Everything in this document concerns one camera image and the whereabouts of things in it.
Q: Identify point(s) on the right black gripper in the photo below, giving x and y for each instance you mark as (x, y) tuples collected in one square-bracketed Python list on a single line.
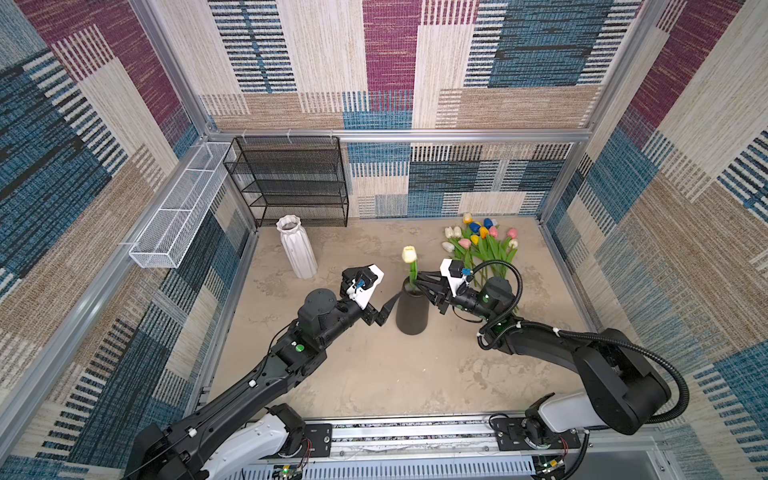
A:
[(440, 297)]

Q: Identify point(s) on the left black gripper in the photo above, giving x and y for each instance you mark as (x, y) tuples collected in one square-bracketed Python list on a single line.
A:
[(367, 316)]

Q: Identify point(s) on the black cylindrical vase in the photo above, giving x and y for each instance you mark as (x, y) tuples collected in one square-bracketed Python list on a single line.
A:
[(412, 310)]

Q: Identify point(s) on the cream white tulip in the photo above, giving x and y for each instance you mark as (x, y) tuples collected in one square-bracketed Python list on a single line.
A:
[(410, 257)]

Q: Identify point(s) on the orange yellow tulip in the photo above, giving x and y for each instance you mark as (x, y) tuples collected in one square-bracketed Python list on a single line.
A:
[(487, 245)]

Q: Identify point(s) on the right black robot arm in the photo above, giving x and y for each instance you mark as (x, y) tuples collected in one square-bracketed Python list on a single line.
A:
[(625, 386)]

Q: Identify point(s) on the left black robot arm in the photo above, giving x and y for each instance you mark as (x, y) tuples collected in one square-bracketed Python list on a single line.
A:
[(242, 424)]

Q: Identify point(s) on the white ribbed ceramic vase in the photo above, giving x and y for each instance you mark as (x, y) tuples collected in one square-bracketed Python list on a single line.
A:
[(297, 247)]

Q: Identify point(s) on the blue tulip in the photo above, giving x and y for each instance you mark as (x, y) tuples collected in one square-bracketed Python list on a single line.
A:
[(475, 227)]

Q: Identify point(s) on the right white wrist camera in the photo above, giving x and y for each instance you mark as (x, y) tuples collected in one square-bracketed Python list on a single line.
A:
[(453, 269)]

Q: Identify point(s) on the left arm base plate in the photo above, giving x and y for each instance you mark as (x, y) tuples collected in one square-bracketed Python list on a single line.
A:
[(313, 438)]

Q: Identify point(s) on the aluminium rail with cable duct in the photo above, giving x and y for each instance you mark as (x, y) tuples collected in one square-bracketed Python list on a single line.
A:
[(463, 447)]

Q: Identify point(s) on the black wire shelf rack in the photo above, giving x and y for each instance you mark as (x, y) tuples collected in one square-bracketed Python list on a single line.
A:
[(281, 175)]

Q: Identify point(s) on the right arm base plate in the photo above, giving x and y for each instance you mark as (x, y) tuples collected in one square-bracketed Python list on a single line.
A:
[(524, 434)]

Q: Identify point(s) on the white wire mesh basket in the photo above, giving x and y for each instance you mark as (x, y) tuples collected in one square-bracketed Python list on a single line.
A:
[(164, 242)]

